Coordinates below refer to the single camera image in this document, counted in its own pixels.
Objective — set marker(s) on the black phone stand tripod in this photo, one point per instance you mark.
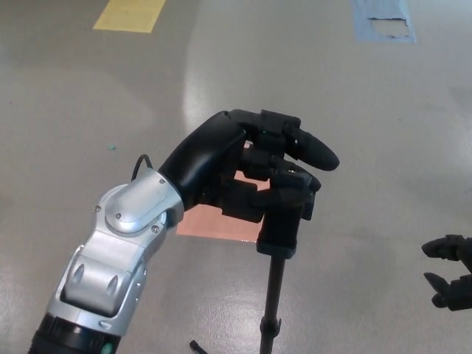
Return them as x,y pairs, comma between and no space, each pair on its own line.
280,232

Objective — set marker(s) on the torn blue floor marking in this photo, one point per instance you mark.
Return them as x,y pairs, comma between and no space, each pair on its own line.
363,27

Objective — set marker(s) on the yellow rectangular floor marking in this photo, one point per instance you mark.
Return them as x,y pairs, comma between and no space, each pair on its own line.
129,16

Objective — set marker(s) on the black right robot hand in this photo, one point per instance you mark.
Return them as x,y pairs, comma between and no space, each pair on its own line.
461,291

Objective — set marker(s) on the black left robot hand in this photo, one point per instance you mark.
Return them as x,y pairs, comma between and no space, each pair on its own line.
206,155

